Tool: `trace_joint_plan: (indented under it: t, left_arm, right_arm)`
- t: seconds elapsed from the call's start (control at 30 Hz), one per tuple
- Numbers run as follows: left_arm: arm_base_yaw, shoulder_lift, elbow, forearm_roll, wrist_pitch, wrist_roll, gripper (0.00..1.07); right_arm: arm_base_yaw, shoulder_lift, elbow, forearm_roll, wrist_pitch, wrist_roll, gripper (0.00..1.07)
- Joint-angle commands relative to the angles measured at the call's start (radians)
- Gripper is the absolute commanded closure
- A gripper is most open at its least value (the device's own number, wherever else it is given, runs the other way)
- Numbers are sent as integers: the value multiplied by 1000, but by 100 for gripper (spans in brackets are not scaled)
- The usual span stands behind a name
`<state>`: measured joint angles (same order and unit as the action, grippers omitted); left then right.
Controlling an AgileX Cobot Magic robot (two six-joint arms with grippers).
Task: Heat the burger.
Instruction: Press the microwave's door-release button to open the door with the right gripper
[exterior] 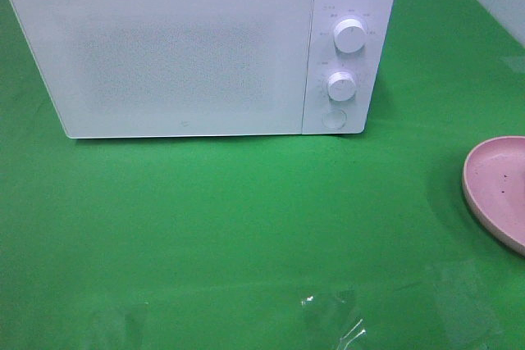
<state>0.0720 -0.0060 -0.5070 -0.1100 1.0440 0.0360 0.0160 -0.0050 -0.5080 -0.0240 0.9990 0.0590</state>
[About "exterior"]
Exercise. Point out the white round door button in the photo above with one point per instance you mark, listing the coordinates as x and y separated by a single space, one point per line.
334 119

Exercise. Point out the pink round plate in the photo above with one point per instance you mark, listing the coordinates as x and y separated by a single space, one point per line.
493 187

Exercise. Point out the lower white round knob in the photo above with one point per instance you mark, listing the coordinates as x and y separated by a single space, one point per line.
341 86

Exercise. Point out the white round knob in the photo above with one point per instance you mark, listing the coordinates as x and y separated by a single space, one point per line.
349 35
341 86

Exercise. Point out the green table cloth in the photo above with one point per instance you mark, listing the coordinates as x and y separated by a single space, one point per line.
282 242

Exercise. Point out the upper white round knob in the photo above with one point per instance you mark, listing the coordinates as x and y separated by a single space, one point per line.
349 35

